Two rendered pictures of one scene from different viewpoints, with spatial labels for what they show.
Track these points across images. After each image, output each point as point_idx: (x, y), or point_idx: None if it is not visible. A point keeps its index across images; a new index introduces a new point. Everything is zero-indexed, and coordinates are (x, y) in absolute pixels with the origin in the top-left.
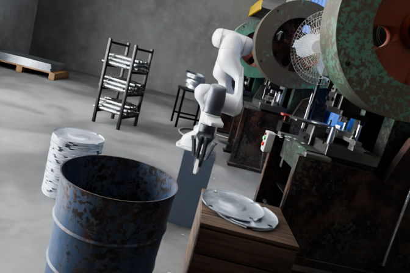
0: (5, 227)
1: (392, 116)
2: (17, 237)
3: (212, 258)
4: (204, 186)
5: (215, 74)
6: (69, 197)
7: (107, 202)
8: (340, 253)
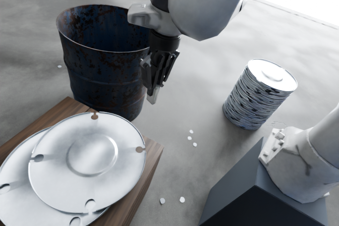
0: (180, 77)
1: None
2: (169, 80)
3: None
4: (225, 203)
5: None
6: (97, 14)
7: (71, 11)
8: None
